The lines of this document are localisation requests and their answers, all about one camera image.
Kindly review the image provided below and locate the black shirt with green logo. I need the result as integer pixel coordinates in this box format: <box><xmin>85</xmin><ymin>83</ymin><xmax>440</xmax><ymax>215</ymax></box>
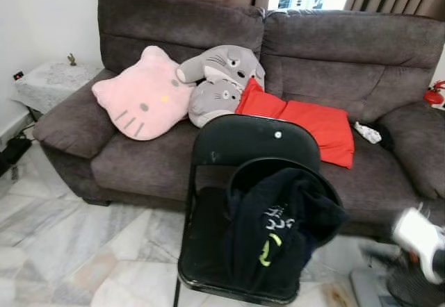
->
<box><xmin>224</xmin><ymin>167</ymin><xmax>348</xmax><ymax>294</ymax></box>

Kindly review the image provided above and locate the red fire extinguisher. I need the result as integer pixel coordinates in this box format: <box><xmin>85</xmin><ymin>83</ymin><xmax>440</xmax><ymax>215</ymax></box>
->
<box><xmin>423</xmin><ymin>79</ymin><xmax>445</xmax><ymax>106</ymax></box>

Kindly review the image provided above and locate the white crumpled cloth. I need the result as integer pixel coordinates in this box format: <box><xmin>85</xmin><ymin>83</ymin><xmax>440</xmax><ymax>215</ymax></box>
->
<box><xmin>353</xmin><ymin>121</ymin><xmax>383</xmax><ymax>145</ymax></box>

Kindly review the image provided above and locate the red cushion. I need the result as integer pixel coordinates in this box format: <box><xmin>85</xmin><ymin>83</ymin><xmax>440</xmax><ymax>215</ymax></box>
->
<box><xmin>235</xmin><ymin>78</ymin><xmax>355</xmax><ymax>170</ymax></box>

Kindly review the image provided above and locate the dark brown fabric sofa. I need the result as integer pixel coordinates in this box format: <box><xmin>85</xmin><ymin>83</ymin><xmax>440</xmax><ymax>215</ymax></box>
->
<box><xmin>33</xmin><ymin>0</ymin><xmax>445</xmax><ymax>242</ymax></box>

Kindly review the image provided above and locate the black plastic bucket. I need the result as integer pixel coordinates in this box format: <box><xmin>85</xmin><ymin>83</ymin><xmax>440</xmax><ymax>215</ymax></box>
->
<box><xmin>226</xmin><ymin>156</ymin><xmax>345</xmax><ymax>249</ymax></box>

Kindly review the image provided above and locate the black folding chair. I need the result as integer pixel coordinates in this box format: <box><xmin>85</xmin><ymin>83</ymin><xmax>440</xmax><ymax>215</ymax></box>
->
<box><xmin>174</xmin><ymin>114</ymin><xmax>327</xmax><ymax>307</ymax></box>

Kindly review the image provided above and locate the grey plush toy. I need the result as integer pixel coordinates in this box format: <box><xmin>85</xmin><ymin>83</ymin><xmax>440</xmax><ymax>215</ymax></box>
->
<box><xmin>175</xmin><ymin>44</ymin><xmax>266</xmax><ymax>128</ymax></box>

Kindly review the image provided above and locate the pink cat face cushion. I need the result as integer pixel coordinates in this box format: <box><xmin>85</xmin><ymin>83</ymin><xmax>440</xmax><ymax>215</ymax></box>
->
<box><xmin>92</xmin><ymin>45</ymin><xmax>195</xmax><ymax>141</ymax></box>

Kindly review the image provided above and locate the lace covered side table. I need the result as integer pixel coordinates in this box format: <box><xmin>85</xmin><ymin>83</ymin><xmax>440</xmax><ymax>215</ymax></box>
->
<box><xmin>10</xmin><ymin>60</ymin><xmax>104</xmax><ymax>117</ymax></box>

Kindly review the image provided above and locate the black power adapter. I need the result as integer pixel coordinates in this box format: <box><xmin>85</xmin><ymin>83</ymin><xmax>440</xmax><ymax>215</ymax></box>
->
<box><xmin>0</xmin><ymin>135</ymin><xmax>33</xmax><ymax>177</ymax></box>

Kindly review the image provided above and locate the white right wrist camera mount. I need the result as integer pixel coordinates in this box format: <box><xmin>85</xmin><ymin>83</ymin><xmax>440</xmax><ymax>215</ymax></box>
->
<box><xmin>391</xmin><ymin>206</ymin><xmax>445</xmax><ymax>285</ymax></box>

